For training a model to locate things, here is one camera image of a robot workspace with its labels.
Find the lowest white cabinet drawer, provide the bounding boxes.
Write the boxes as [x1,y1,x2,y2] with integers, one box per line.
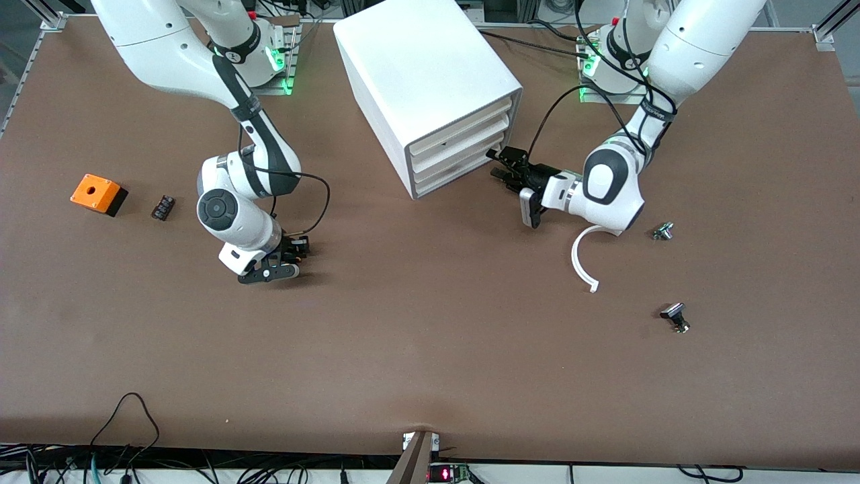
[414,138,506,199]

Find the white curved plastic arc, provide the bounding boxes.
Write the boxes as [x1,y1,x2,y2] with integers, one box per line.
[570,225,626,294]

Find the circuit board with red display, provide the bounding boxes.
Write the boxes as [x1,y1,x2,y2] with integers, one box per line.
[429,462,486,484]

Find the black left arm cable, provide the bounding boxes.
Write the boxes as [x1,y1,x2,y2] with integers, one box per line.
[527,0,679,165]

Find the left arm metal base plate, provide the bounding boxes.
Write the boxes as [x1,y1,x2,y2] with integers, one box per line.
[579,40,650,106]

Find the black table cable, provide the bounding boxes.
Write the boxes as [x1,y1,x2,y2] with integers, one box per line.
[529,19,587,42]
[478,30,593,56]

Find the orange button enclosure box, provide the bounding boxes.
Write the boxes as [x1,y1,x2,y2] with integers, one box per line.
[70,173,129,218]

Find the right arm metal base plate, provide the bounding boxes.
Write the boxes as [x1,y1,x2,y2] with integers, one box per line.
[223,27,297,96]

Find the black silver selector switch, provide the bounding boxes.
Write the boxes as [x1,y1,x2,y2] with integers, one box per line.
[659,302,691,335]

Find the looped black cable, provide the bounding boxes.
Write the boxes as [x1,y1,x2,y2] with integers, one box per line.
[89,393,161,466]

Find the grey metal bracket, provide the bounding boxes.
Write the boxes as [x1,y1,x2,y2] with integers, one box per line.
[386,430,441,484]

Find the aluminium frame profile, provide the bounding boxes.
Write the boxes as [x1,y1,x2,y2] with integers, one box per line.
[810,0,860,53]
[19,0,68,33]

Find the short black cable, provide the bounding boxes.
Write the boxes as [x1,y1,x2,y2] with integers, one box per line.
[677,465,743,482]

